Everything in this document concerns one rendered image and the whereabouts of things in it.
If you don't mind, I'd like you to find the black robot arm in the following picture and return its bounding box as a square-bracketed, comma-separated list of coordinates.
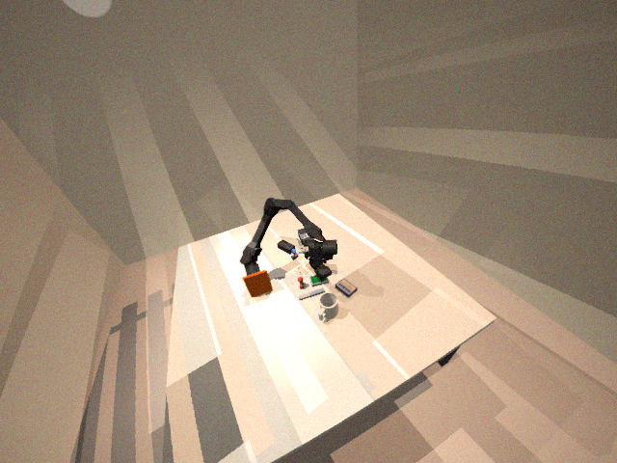
[240, 198, 337, 277]

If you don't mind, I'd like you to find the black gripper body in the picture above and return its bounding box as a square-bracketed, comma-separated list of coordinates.
[304, 251, 332, 280]

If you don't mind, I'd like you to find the white mug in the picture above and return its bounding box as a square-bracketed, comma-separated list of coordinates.
[318, 292, 338, 321]

